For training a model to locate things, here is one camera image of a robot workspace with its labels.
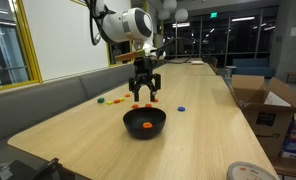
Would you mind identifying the white paper sheet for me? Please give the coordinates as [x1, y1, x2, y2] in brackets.
[263, 91, 293, 108]

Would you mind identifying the black bowl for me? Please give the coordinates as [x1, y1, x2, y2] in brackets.
[122, 107, 167, 140]

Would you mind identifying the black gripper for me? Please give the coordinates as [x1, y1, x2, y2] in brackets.
[128, 56, 162, 103]

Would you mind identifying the wooden table with plate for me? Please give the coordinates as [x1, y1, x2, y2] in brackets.
[156, 61, 217, 77]

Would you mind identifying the long black cable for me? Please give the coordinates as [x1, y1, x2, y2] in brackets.
[87, 0, 117, 47]

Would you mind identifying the white globe lamp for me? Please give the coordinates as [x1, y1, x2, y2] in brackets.
[163, 0, 178, 11]
[174, 8, 189, 23]
[157, 9, 171, 21]

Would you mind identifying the black bag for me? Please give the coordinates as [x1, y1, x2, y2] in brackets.
[0, 157, 69, 180]

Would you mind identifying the yellow door frame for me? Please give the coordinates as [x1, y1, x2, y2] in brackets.
[7, 0, 44, 85]

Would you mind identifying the white side table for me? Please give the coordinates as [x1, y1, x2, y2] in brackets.
[225, 65, 238, 80]

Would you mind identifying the grey duct tape roll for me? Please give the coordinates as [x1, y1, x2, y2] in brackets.
[226, 161, 278, 180]

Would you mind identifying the cardboard box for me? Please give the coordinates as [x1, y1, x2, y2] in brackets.
[230, 74, 296, 158]

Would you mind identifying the brown leather chair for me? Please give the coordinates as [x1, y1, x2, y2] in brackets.
[208, 56, 220, 74]

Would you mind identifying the grey bench seat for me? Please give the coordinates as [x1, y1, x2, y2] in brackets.
[0, 63, 136, 168]

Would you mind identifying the blue sofa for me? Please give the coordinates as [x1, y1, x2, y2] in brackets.
[232, 58, 276, 79]

